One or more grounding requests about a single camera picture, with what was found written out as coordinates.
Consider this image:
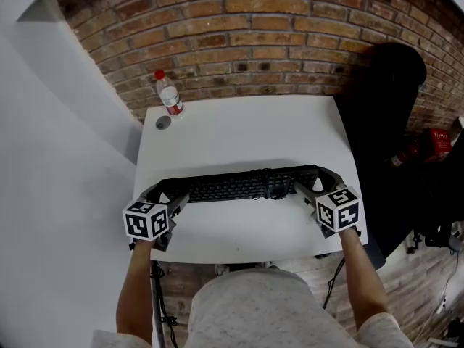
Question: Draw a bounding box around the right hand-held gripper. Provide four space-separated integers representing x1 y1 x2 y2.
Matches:
294 166 363 239

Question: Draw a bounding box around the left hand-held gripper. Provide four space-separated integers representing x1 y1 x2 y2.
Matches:
122 181 191 252

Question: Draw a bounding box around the black keyboard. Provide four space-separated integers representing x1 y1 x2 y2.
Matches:
155 164 322 204

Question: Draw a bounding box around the person's left forearm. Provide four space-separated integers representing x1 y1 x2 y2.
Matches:
115 239 157 346

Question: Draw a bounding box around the person's right forearm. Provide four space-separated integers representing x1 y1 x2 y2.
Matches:
340 228 392 334

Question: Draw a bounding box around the red fire extinguisher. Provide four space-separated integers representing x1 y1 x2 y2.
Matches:
384 141 421 169

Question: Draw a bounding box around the black high-back office chair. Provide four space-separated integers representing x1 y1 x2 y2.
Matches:
333 41 428 271

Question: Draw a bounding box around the white table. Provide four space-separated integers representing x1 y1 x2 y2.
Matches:
133 94 369 348

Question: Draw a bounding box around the clear red-capped water bottle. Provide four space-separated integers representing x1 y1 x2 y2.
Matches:
154 69 185 117

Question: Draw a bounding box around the red box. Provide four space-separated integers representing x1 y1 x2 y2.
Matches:
423 128 453 163

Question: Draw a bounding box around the person's grey shirt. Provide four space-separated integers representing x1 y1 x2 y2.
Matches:
90 268 415 348

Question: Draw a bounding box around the black floor cable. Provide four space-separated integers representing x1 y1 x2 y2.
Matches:
321 257 347 310
150 261 181 348

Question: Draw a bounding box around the white floor cable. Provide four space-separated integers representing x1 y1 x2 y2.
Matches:
413 259 462 344

